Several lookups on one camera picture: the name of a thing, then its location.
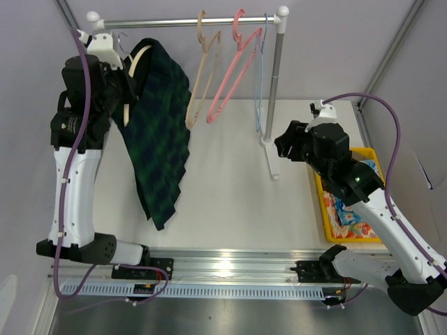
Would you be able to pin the yellow plastic bin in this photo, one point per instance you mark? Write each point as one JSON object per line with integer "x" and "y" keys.
{"x": 345, "y": 230}

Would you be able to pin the tan wooden hanger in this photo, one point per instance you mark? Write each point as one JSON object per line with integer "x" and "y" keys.
{"x": 208, "y": 63}

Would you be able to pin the silver clothes rack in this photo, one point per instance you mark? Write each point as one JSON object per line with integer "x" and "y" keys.
{"x": 279, "y": 19}

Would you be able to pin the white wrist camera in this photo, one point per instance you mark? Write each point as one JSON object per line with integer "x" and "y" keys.
{"x": 102, "y": 46}
{"x": 324, "y": 113}

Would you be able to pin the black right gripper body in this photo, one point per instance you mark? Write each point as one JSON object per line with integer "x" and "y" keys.
{"x": 312, "y": 159}

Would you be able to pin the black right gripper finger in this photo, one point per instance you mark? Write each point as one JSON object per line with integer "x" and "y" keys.
{"x": 295, "y": 131}
{"x": 297, "y": 150}

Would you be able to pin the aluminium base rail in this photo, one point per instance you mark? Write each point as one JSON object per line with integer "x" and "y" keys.
{"x": 224, "y": 266}

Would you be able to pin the cream plastic hanger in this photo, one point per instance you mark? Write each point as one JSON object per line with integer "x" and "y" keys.
{"x": 134, "y": 66}

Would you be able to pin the blue floral cloth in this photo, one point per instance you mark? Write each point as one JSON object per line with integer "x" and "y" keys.
{"x": 349, "y": 216}

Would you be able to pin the blue wire hanger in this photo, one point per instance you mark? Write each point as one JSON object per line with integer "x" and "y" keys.
{"x": 259, "y": 74}

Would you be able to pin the pink plastic hanger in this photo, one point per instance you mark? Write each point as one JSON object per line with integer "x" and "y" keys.
{"x": 237, "y": 69}

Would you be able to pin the slotted grey cable duct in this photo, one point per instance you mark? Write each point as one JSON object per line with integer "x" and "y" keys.
{"x": 205, "y": 291}

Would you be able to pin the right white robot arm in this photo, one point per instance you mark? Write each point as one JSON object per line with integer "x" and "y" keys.
{"x": 418, "y": 277}

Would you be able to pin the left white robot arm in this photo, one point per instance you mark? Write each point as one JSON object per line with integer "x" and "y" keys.
{"x": 78, "y": 152}

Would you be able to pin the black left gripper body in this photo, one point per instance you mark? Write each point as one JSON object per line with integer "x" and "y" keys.
{"x": 119, "y": 90}

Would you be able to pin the green navy plaid skirt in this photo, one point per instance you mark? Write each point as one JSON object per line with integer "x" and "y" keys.
{"x": 156, "y": 136}

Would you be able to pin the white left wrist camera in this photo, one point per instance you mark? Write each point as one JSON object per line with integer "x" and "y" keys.
{"x": 102, "y": 46}

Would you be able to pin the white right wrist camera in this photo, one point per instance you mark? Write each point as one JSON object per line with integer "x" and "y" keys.
{"x": 324, "y": 113}

